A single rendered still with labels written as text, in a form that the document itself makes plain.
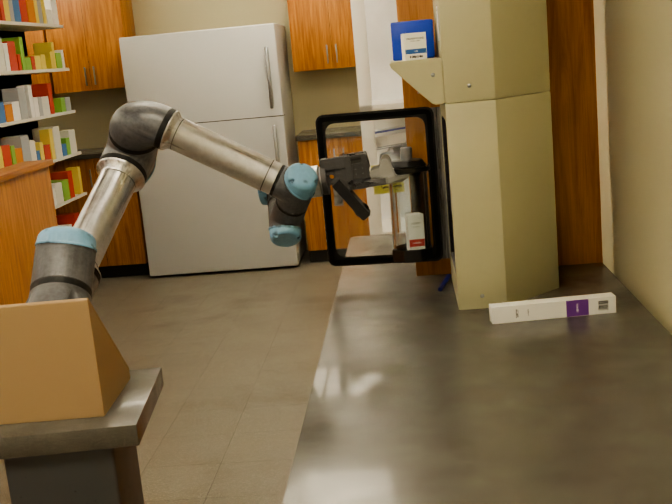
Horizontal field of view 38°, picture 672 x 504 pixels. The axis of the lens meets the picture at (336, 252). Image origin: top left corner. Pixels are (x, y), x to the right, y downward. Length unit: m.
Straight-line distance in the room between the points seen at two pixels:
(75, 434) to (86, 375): 0.11
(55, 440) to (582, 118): 1.52
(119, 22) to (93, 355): 6.02
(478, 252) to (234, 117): 5.07
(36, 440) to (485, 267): 1.04
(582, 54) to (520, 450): 1.33
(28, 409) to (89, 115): 6.38
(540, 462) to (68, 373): 0.84
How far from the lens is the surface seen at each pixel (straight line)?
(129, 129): 2.19
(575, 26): 2.56
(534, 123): 2.28
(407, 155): 2.29
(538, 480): 1.39
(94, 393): 1.80
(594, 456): 1.47
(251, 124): 7.13
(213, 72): 7.16
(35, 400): 1.83
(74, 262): 1.91
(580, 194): 2.59
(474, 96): 2.16
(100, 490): 1.87
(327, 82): 7.74
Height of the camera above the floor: 1.54
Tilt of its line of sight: 11 degrees down
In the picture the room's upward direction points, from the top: 5 degrees counter-clockwise
